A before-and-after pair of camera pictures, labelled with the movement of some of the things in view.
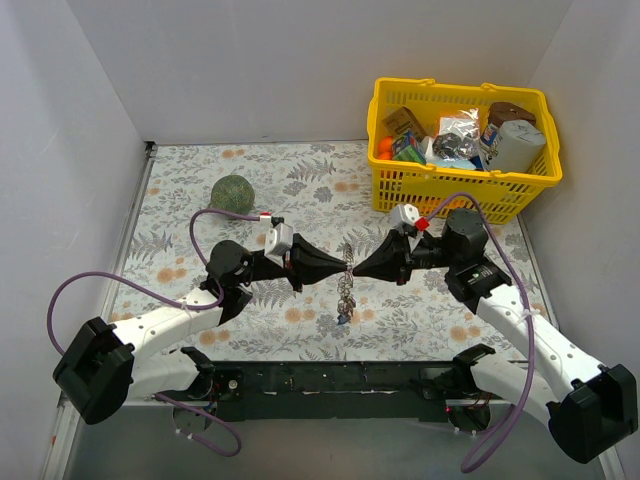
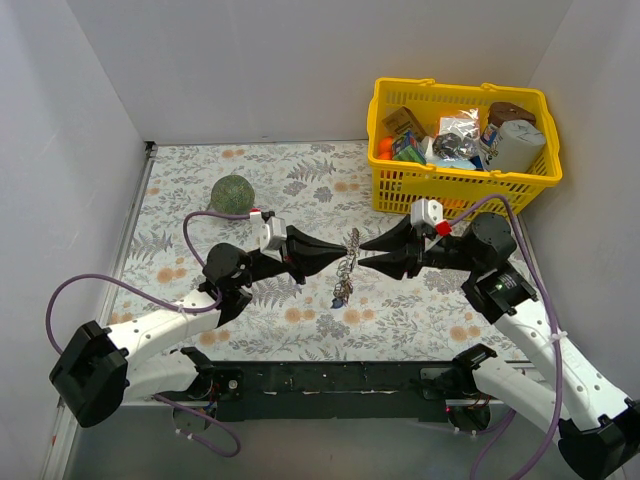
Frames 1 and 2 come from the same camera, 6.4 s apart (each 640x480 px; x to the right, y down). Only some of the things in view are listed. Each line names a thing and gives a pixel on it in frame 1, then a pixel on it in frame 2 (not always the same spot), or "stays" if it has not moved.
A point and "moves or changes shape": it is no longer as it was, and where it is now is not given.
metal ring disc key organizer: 345,291 moves or changes shape
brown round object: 503,111 stays
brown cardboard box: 402,120 stays
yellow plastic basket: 429,143 stays
